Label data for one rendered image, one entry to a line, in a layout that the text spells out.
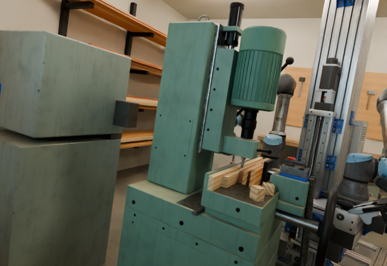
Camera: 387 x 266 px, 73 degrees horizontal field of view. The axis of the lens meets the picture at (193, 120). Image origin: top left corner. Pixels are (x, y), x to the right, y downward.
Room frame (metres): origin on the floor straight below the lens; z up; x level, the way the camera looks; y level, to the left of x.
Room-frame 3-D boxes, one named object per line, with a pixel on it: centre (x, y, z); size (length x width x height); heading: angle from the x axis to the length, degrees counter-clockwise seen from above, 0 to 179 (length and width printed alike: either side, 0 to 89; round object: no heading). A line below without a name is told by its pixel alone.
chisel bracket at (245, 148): (1.08, -0.21, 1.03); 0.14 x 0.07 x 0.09; 60
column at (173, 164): (1.21, 0.03, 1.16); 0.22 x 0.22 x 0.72; 60
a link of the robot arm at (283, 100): (1.83, -0.60, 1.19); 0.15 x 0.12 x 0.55; 152
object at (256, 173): (1.07, -0.31, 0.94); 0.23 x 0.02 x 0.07; 150
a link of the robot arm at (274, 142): (1.72, -0.54, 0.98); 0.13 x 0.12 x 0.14; 152
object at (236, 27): (1.14, -0.11, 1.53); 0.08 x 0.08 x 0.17; 60
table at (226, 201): (1.07, -0.35, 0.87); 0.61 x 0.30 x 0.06; 150
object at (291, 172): (1.03, -0.43, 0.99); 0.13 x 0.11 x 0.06; 150
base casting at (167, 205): (1.13, -0.12, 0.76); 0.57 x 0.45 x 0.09; 60
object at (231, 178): (1.19, -0.29, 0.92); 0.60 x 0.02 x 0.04; 150
